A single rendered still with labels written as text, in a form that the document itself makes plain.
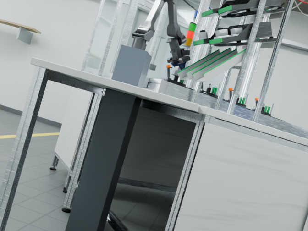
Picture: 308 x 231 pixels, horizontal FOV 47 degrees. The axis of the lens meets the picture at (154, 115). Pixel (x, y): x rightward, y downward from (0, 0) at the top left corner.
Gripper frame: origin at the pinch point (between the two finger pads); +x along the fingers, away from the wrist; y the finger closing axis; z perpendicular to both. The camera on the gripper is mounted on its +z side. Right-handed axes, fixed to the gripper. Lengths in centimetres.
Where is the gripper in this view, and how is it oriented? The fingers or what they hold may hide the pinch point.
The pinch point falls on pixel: (180, 67)
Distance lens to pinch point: 217.8
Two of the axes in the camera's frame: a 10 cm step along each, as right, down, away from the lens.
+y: -4.4, -1.5, 8.8
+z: 8.5, -3.9, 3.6
